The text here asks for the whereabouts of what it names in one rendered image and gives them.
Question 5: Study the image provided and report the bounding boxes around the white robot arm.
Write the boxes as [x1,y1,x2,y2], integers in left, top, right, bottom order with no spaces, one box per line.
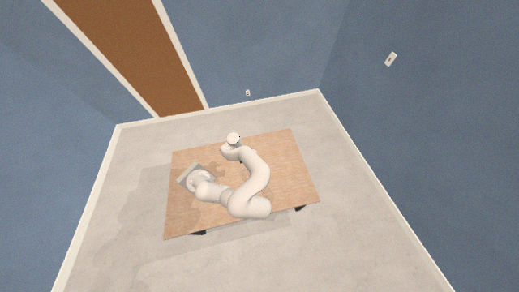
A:
[187,132,272,220]

